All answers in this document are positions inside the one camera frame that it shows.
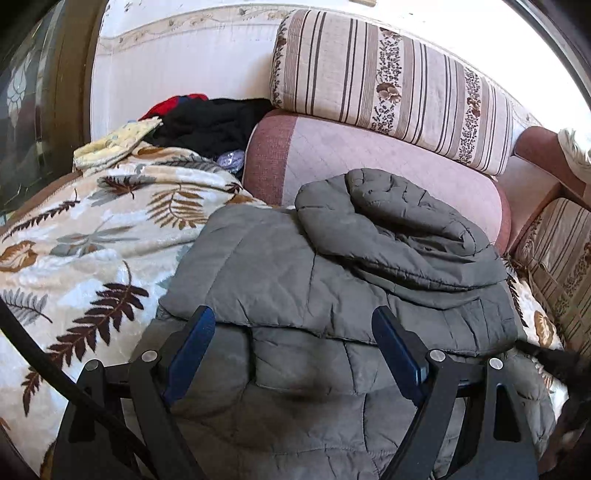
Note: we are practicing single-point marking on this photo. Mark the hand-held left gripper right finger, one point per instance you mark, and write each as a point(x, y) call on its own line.
point(397, 355)

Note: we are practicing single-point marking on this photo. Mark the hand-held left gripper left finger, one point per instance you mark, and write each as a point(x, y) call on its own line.
point(189, 355)

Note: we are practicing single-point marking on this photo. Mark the grey puffer jacket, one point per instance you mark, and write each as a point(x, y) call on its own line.
point(300, 286)

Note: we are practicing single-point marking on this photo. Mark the leaf print fleece blanket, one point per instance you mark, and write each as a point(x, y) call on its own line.
point(92, 258)

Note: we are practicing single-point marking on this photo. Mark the striped sofa back cushion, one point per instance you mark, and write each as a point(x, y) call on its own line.
point(563, 258)

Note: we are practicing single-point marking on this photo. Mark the purple patterned cloth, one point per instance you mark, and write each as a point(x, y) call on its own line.
point(231, 160)

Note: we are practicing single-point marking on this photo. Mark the pink bolster cushion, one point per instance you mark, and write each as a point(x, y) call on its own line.
point(323, 152)

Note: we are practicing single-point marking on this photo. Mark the brown sofa armrest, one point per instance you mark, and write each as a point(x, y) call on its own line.
point(531, 184)

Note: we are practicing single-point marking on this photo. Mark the brown mattress edge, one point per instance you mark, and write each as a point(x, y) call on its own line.
point(37, 196)

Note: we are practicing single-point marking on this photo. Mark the yellow floral cloth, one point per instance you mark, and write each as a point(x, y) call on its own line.
point(111, 147)

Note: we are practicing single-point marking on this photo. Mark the black garment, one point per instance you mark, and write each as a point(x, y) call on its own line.
point(207, 124)

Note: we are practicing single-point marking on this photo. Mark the red garment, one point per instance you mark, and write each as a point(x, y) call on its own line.
point(166, 107)

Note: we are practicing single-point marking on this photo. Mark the wooden door with leaded glass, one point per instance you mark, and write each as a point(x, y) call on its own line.
point(27, 138)

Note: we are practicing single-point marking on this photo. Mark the white cloth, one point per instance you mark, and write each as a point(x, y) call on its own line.
point(577, 147)

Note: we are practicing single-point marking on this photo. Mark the striped floral cushion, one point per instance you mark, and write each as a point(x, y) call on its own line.
point(369, 78)

